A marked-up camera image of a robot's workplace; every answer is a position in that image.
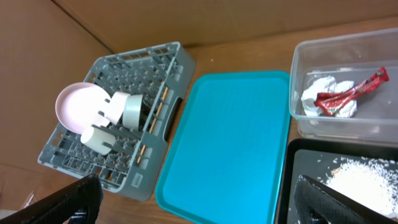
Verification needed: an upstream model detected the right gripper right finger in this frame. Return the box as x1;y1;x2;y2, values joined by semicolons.
294;175;396;224

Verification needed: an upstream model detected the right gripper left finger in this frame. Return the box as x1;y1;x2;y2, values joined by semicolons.
1;174;103;224

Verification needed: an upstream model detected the white rice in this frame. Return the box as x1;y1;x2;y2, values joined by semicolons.
316;156;397;220

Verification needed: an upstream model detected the white cup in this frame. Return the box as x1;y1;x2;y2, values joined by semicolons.
80;126;116;156

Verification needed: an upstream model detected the wooden chopstick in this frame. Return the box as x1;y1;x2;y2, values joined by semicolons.
137;145;146;165
149;87;169;134

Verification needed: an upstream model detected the large white plate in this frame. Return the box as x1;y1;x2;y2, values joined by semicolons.
55;82;110;134

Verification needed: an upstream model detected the red snack wrapper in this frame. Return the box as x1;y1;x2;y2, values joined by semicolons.
314;67;389;116

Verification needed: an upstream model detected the grey-green bowl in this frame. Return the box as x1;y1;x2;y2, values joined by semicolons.
122;95;143;130

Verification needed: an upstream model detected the small pink plate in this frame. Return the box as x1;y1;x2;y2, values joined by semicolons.
104;91;130;124

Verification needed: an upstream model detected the black waste tray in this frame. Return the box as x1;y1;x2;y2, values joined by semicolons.
276;139;397;223

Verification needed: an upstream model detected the grey plastic dish rack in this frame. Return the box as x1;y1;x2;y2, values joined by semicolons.
37;42;196;201

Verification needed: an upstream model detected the teal plastic tray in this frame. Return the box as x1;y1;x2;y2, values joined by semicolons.
155;71;290;223

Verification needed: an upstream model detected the clear plastic bin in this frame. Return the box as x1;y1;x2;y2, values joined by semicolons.
289;29;397;144

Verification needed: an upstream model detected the crumpled white tissue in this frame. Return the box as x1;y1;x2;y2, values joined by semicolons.
300;75;358;118

